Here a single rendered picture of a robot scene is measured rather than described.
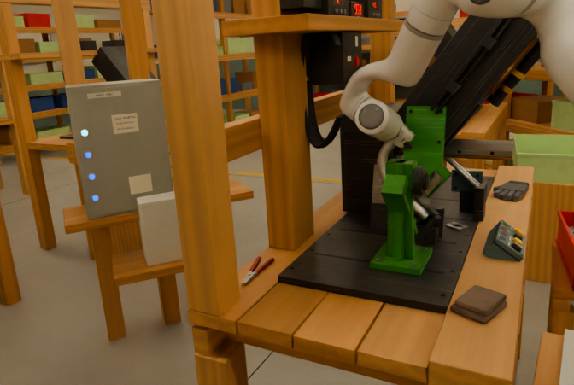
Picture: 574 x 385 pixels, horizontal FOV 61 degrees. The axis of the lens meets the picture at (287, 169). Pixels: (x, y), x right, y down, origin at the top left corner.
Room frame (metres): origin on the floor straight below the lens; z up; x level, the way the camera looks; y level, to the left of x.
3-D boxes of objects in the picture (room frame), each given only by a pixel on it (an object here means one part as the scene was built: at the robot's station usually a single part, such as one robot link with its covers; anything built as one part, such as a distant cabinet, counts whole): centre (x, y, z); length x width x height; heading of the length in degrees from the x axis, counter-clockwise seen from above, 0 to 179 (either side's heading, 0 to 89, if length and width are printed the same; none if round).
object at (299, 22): (1.64, -0.18, 1.52); 0.90 x 0.25 x 0.04; 152
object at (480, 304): (0.92, -0.39, 0.91); 0.10 x 0.08 x 0.03; 130
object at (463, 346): (1.39, -0.65, 0.82); 1.50 x 0.14 x 0.15; 152
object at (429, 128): (1.43, -0.42, 1.17); 0.13 x 0.12 x 0.20; 152
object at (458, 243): (1.52, -0.40, 0.89); 1.10 x 0.42 x 0.02; 152
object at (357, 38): (1.52, -0.17, 1.42); 0.17 x 0.12 x 0.15; 152
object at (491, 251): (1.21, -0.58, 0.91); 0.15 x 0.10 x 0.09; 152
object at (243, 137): (1.70, -0.08, 1.23); 1.30 x 0.05 x 0.09; 152
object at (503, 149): (1.54, -0.53, 1.11); 0.39 x 0.16 x 0.03; 62
